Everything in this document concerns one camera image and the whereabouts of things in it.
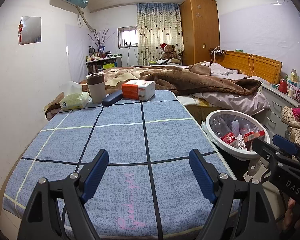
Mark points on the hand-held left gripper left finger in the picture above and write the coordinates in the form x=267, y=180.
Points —
x=96, y=173

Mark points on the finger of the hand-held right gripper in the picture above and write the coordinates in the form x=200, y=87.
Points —
x=285, y=142
x=263, y=148

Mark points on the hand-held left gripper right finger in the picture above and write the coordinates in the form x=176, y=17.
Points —
x=201, y=173

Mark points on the red box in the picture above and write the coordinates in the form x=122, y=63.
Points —
x=253, y=135

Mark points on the white mesh trash bin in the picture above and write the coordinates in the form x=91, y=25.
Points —
x=240, y=155

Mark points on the clear bottle with red label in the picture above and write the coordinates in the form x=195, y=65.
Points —
x=227, y=138

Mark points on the person's right hand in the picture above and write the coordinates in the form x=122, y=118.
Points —
x=288, y=212

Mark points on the floral patterned cloth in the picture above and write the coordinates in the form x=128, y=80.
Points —
x=293, y=127

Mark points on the grey drawer cabinet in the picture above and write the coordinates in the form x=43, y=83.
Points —
x=275, y=110

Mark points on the red jar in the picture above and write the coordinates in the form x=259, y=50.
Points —
x=283, y=86

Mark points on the pale pink duvet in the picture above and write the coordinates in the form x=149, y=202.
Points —
x=235, y=100

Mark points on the green tissue pack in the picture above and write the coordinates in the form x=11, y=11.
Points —
x=73, y=101

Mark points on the dark blue glasses case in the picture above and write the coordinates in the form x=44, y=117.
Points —
x=112, y=98

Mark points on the wooden bed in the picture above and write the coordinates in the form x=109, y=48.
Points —
x=260, y=66

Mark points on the cream tumbler with brown lid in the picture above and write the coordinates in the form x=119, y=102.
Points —
x=96, y=88

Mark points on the brown plush blanket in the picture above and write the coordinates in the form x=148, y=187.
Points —
x=202, y=82

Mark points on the orange and white box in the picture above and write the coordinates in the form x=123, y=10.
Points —
x=137, y=91

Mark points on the flat green box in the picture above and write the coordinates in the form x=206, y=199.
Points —
x=239, y=50

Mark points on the power strip with chargers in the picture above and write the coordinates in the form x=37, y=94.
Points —
x=218, y=52

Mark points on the cluttered shelf unit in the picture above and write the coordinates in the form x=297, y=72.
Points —
x=100, y=63

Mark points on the brown teddy bear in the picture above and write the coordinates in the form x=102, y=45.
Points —
x=168, y=52

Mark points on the vase of dry branches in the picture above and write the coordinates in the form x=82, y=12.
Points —
x=100, y=41

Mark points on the wooden wardrobe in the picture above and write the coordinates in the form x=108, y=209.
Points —
x=200, y=30

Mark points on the small window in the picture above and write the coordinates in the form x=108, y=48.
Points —
x=127, y=37

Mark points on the heart patterned curtain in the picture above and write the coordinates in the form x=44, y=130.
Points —
x=157, y=30

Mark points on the white insulated pipe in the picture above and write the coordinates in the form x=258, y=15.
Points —
x=86, y=18

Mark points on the red hanging ornament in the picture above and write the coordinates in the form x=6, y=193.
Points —
x=20, y=30

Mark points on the square wall mirror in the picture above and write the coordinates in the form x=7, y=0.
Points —
x=31, y=30

